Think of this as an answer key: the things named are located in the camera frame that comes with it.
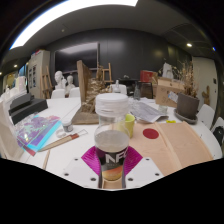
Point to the white spray bottle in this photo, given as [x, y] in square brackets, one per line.
[116, 87]

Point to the red box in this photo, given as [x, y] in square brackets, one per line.
[146, 76]

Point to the clear juice bottle white cap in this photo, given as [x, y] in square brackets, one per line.
[111, 143]

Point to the white plastic bag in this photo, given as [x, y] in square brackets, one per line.
[167, 70]

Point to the small yellow tag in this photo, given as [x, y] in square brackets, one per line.
[170, 121]

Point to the white plaster bust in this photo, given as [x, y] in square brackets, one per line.
[59, 79]
[70, 83]

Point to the small glass jar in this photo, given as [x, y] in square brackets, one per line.
[162, 109]

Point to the beige shelf cabinet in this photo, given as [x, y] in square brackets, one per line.
[36, 76]

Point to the wooden easel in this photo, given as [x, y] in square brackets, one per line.
[108, 71]
[46, 81]

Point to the small paint jar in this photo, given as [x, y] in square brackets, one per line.
[67, 126]

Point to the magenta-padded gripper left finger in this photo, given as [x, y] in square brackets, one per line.
[90, 158]

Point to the ceiling spot lights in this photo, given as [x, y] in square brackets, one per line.
[189, 44]

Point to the thin wooden stick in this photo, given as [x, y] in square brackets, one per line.
[46, 160]

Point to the wooden figure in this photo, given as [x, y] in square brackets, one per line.
[206, 95]

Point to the black wall screen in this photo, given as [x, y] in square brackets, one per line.
[76, 56]

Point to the tan cardboard sheet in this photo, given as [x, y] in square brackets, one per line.
[8, 140]

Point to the flat round red coaster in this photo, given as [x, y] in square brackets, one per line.
[150, 133]

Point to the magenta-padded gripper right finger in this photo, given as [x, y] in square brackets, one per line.
[135, 158]

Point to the black flat box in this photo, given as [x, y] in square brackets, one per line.
[20, 100]
[30, 111]

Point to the newspaper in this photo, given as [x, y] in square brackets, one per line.
[145, 111]

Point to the grey plant saucer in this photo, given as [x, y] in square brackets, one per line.
[181, 119]

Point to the black backpack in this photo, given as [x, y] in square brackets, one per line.
[219, 135]

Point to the yellow-green mug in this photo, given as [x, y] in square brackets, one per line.
[130, 125]

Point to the brown cardboard box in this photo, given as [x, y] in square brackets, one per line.
[165, 93]

